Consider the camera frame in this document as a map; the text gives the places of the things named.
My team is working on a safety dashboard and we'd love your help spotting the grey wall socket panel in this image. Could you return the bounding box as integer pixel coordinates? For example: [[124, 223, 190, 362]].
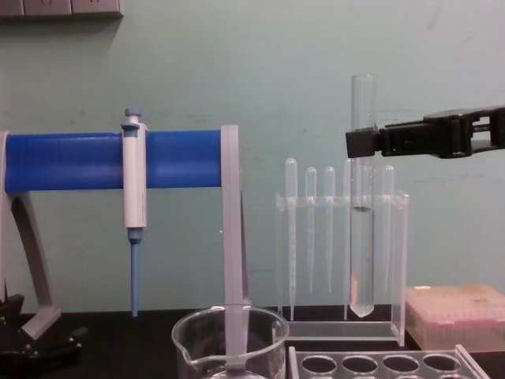
[[0, 0, 125, 25]]

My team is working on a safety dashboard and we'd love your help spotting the pink pipette tip box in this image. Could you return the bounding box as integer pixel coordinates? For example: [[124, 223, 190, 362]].
[[405, 284, 505, 351]]

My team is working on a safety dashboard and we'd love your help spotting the clear glass beaker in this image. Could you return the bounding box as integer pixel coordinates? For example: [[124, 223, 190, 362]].
[[170, 303, 290, 379]]

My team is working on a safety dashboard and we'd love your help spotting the clear glass test tube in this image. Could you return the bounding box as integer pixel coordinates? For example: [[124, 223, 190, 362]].
[[350, 74, 379, 319]]

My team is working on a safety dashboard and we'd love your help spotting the clear plastic transfer pipette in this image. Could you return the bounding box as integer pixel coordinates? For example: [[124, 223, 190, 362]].
[[363, 162, 377, 206], [381, 164, 396, 291], [342, 157, 354, 321]]

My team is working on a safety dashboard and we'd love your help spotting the white and blue micropipette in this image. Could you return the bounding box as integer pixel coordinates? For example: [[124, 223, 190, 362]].
[[121, 108, 149, 318]]

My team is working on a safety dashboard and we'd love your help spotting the blue and grey pipette stand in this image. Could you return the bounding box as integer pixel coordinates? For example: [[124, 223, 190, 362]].
[[0, 125, 252, 374]]

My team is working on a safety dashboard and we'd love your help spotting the clear acrylic test tube rack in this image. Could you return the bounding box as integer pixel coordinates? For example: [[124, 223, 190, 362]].
[[287, 343, 499, 379]]

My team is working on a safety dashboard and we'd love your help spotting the clear acrylic pipette rack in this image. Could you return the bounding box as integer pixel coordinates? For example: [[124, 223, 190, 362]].
[[275, 189, 410, 342]]

